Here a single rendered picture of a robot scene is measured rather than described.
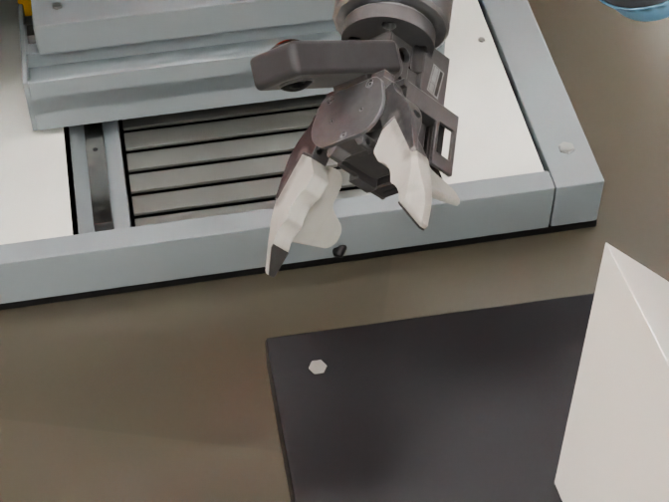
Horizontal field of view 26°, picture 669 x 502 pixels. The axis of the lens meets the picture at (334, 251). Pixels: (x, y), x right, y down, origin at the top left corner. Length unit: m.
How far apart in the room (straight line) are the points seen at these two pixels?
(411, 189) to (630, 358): 0.18
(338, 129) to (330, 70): 0.05
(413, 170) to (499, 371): 0.31
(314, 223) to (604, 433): 0.26
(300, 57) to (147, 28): 0.72
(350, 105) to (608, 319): 0.24
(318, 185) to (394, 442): 0.25
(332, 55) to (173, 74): 0.71
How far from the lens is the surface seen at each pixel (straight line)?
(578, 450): 1.11
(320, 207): 1.08
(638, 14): 1.21
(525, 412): 1.22
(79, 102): 1.74
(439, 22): 1.11
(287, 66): 1.00
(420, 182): 0.97
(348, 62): 1.04
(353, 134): 1.04
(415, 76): 1.11
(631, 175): 1.84
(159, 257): 1.65
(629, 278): 0.95
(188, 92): 1.74
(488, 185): 1.69
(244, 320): 1.66
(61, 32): 1.71
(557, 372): 1.25
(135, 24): 1.70
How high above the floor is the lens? 1.30
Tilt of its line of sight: 49 degrees down
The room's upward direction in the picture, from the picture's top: straight up
